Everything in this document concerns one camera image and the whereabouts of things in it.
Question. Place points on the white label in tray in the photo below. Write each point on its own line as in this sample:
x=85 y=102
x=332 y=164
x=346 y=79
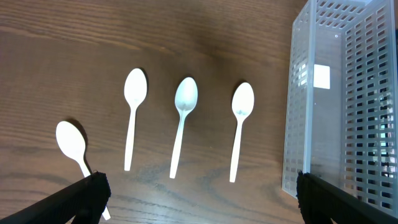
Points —
x=321 y=76

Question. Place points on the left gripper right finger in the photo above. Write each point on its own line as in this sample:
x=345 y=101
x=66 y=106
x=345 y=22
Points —
x=321 y=202

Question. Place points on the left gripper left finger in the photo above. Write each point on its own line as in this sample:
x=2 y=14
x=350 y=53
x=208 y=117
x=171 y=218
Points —
x=81 y=202

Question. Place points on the white plastic spoon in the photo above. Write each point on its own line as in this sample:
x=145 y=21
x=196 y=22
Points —
x=242 y=106
x=185 y=101
x=135 y=91
x=71 y=139

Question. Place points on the clear perforated plastic tray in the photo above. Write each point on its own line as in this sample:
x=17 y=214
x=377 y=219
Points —
x=345 y=135

